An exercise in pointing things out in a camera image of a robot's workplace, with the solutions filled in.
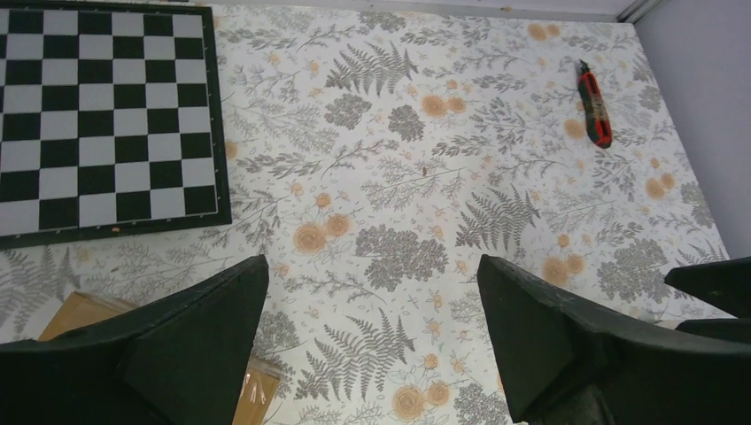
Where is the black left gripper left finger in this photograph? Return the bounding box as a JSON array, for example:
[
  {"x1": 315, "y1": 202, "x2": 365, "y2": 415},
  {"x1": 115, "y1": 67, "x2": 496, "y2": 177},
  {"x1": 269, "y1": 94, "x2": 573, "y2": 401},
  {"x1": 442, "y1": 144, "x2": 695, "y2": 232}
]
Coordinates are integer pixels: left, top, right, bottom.
[{"x1": 1, "y1": 255, "x2": 269, "y2": 424}]

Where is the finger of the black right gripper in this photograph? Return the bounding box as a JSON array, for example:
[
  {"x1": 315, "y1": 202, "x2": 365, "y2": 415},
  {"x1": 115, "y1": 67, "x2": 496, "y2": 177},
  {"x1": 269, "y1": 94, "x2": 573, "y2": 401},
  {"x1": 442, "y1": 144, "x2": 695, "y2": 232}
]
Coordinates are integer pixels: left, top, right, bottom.
[
  {"x1": 665, "y1": 257, "x2": 750, "y2": 319},
  {"x1": 676, "y1": 319, "x2": 751, "y2": 344}
]

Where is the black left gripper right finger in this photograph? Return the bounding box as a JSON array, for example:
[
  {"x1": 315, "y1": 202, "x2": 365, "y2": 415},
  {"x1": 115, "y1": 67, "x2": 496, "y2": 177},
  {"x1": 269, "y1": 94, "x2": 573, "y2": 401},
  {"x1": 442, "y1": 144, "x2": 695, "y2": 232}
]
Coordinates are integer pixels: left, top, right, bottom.
[{"x1": 477, "y1": 255, "x2": 750, "y2": 424}]

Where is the brown cardboard express box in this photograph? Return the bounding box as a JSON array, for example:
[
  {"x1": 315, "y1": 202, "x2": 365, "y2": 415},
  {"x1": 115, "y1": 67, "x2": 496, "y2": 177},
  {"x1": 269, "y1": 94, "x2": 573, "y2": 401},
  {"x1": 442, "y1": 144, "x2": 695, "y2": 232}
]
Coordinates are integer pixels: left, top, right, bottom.
[{"x1": 38, "y1": 291, "x2": 281, "y2": 424}]

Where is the red black utility knife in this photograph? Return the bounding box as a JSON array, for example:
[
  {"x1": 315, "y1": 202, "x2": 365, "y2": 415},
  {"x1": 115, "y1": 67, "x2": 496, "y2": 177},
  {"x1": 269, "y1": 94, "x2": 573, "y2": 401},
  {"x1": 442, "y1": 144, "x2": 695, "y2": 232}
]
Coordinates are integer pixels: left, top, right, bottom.
[{"x1": 577, "y1": 60, "x2": 613, "y2": 149}]

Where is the black white checkerboard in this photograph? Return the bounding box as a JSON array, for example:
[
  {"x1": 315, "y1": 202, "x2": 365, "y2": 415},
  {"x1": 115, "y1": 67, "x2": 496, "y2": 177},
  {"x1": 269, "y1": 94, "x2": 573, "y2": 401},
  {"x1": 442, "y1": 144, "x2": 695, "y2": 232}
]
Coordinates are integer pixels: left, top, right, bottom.
[{"x1": 1, "y1": 1, "x2": 232, "y2": 249}]

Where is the floral patterned table mat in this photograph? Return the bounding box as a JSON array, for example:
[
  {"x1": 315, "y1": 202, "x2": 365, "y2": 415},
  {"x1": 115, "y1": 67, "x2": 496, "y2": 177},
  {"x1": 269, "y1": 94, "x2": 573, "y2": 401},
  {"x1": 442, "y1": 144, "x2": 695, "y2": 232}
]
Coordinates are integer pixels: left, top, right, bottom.
[{"x1": 1, "y1": 5, "x2": 727, "y2": 424}]

